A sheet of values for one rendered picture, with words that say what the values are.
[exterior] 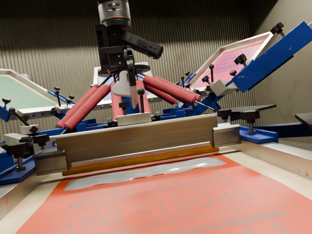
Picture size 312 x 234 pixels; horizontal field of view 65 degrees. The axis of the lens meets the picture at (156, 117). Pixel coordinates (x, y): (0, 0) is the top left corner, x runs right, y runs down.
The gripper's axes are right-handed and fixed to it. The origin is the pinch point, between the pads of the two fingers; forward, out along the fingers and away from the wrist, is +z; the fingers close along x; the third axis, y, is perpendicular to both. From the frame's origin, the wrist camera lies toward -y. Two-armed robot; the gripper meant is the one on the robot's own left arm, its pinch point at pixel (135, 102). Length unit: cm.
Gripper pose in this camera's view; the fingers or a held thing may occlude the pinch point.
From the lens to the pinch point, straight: 63.2
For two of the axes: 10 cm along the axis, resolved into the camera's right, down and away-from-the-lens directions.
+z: 1.3, 9.9, 0.7
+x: 1.3, 0.5, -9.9
